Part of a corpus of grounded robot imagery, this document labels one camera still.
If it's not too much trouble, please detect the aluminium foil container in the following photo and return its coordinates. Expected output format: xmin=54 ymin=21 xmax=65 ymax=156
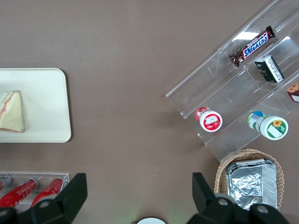
xmin=225 ymin=158 xmax=278 ymax=210

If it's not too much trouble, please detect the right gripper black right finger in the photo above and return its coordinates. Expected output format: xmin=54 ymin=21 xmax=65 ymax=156
xmin=186 ymin=172 xmax=236 ymax=224

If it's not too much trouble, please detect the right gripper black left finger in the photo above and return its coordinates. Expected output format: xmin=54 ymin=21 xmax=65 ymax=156
xmin=30 ymin=172 xmax=88 ymax=224

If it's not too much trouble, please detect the clear acrylic bottle rack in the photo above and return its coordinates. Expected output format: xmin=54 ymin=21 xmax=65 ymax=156
xmin=0 ymin=172 xmax=70 ymax=212

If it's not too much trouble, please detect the chocolate chip cookie box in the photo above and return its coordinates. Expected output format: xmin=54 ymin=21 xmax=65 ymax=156
xmin=286 ymin=82 xmax=299 ymax=103

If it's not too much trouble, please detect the clear acrylic stepped shelf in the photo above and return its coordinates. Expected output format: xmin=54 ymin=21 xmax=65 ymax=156
xmin=165 ymin=0 xmax=299 ymax=164

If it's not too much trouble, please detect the Snickers chocolate bar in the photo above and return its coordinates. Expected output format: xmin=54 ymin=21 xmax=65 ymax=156
xmin=228 ymin=25 xmax=276 ymax=68

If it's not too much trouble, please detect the green-lidded yogurt bottle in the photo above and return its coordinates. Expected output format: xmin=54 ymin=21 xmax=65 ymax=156
xmin=247 ymin=111 xmax=289 ymax=141

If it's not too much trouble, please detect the triangular sandwich wedge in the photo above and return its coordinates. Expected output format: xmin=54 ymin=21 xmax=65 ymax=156
xmin=0 ymin=90 xmax=25 ymax=133

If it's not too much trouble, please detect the light tan wicker basket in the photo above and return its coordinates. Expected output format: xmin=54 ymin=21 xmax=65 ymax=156
xmin=214 ymin=148 xmax=285 ymax=212

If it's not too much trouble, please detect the small black white carton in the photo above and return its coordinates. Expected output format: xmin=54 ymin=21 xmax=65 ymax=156
xmin=254 ymin=55 xmax=285 ymax=84

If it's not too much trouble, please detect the cream plastic serving tray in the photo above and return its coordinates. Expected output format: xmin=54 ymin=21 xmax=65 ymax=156
xmin=0 ymin=68 xmax=71 ymax=143

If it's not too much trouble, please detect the red-lidded yogurt bottle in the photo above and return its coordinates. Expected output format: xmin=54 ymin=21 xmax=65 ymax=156
xmin=195 ymin=106 xmax=223 ymax=133

